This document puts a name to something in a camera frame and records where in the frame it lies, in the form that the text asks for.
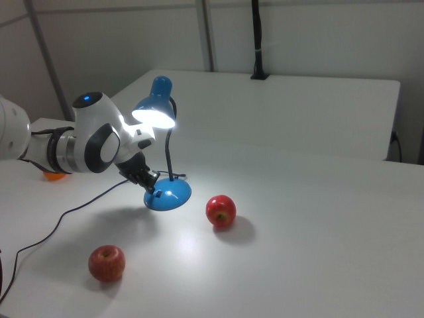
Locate orange mandarin fruit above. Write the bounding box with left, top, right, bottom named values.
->
left=42, top=170, right=69, bottom=183

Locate black wall socket cable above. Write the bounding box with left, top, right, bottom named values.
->
left=392, top=131, right=403, bottom=164

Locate pale streaked red apple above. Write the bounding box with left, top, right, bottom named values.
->
left=87, top=244, right=127, bottom=283

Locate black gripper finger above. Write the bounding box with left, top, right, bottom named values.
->
left=142, top=169, right=161, bottom=195
left=130, top=168, right=148, bottom=186

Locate black lamp power cable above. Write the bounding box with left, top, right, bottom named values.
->
left=0, top=170, right=187, bottom=311

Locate bright red apple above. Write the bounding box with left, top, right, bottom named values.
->
left=205, top=194, right=237, bottom=228

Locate blue desk lamp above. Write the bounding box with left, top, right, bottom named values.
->
left=131, top=76, right=193, bottom=211

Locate black clamp pole mount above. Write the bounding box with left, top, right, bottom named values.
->
left=250, top=0, right=270, bottom=81

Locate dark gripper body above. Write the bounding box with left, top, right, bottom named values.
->
left=115, top=150, right=150, bottom=185

